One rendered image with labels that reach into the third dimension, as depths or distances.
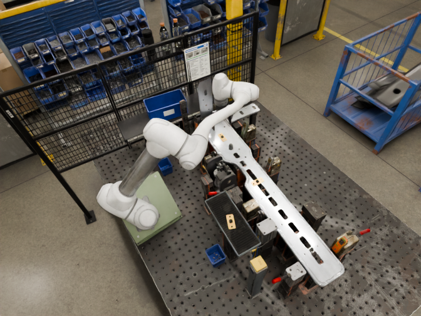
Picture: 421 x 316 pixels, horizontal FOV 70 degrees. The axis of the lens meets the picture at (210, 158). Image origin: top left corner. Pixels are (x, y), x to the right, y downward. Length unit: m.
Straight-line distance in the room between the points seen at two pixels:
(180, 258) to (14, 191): 2.34
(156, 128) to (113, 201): 0.59
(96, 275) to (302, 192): 1.90
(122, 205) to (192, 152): 0.59
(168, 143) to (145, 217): 0.57
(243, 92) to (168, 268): 1.21
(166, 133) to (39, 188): 2.52
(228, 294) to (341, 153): 2.23
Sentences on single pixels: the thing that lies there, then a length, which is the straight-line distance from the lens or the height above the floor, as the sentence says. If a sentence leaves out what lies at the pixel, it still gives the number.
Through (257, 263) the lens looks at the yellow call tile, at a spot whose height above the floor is 1.16.
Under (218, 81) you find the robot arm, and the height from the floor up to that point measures 1.53.
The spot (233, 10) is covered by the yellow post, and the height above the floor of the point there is 1.59.
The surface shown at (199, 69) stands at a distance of 2.49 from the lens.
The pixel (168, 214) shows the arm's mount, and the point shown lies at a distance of 2.15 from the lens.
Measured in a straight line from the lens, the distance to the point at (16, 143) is 3.80.
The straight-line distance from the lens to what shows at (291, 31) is 4.95.
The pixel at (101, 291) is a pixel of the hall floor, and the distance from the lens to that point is 2.93.
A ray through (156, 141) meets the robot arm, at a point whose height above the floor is 1.59.
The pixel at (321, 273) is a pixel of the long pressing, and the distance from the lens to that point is 1.78.
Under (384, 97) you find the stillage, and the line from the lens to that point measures 3.69.
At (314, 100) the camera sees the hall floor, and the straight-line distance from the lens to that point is 4.23.
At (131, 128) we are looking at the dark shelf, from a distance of 2.39.
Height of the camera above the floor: 2.63
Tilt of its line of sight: 51 degrees down
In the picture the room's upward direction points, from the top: 5 degrees counter-clockwise
